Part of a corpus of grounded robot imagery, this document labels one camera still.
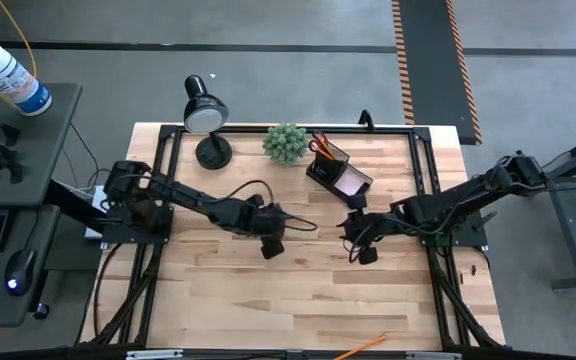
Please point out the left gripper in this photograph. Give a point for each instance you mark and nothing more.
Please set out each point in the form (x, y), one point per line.
(263, 220)

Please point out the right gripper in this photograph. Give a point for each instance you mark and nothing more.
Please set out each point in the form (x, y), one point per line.
(373, 227)

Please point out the pink sticky note pad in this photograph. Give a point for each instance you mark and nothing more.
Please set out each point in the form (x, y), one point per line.
(346, 181)

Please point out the red and black scissors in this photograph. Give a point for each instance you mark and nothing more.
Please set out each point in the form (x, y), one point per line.
(318, 139)

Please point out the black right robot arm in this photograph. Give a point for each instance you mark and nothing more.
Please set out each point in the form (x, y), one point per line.
(448, 200)

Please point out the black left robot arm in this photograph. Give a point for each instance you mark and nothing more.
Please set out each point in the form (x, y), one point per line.
(188, 195)

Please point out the black mesh desk organizer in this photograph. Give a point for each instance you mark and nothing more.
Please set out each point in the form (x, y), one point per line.
(325, 170)

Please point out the green potted plant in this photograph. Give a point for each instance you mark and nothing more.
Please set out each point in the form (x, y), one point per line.
(286, 144)

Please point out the black desk lamp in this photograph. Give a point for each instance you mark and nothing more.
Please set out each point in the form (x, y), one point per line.
(203, 120)

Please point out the white power box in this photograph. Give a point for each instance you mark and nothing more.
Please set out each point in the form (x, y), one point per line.
(98, 197)

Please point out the black floor mat striped edges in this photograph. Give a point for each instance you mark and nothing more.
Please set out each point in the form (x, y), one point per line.
(433, 75)

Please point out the dark grey side desk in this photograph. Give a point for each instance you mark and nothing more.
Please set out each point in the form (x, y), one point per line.
(43, 150)

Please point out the black caster wheel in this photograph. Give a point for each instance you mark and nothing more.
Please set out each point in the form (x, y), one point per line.
(41, 311)

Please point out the black computer mouse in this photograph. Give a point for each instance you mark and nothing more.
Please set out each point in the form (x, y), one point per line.
(19, 272)

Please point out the white wipes canister blue label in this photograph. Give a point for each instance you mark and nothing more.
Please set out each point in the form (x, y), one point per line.
(8, 80)

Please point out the black aluminium table frame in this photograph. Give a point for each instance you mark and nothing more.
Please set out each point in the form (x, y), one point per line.
(393, 130)

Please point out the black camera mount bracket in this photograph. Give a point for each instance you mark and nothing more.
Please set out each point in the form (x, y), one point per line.
(366, 120)

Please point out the silver table edge bracket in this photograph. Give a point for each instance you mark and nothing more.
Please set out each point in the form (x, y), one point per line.
(153, 354)
(433, 355)

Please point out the grey metal desk frame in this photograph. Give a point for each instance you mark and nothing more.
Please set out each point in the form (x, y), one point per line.
(570, 230)

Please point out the small black bracket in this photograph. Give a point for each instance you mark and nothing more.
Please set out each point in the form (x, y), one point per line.
(10, 135)

